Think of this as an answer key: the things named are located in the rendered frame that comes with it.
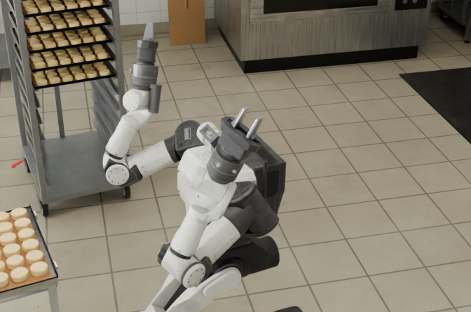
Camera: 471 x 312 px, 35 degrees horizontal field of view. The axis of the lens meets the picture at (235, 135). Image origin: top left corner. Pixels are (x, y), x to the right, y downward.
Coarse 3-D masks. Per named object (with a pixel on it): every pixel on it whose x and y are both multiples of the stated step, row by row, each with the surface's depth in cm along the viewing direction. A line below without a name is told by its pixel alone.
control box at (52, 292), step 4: (48, 288) 229; (52, 288) 230; (56, 288) 231; (48, 292) 230; (52, 292) 230; (56, 292) 231; (52, 296) 231; (56, 296) 232; (52, 300) 232; (56, 300) 232; (52, 304) 232; (56, 304) 233; (52, 308) 233; (56, 308) 234
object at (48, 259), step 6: (30, 210) 248; (30, 216) 246; (36, 222) 240; (36, 228) 240; (36, 234) 237; (42, 240) 234; (42, 246) 232; (48, 252) 227; (48, 258) 226; (48, 264) 224; (54, 264) 222; (54, 270) 221; (54, 276) 219; (36, 282) 216; (12, 288) 214
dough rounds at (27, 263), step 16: (16, 208) 246; (0, 224) 238; (16, 224) 238; (0, 240) 231; (16, 240) 233; (32, 240) 231; (0, 256) 225; (16, 256) 224; (32, 256) 224; (0, 272) 217; (16, 272) 217; (32, 272) 218; (48, 272) 221; (0, 288) 214
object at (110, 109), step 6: (90, 84) 430; (96, 84) 428; (96, 90) 422; (102, 96) 416; (102, 102) 409; (108, 102) 407; (108, 108) 403; (114, 114) 397; (114, 120) 391; (120, 120) 387
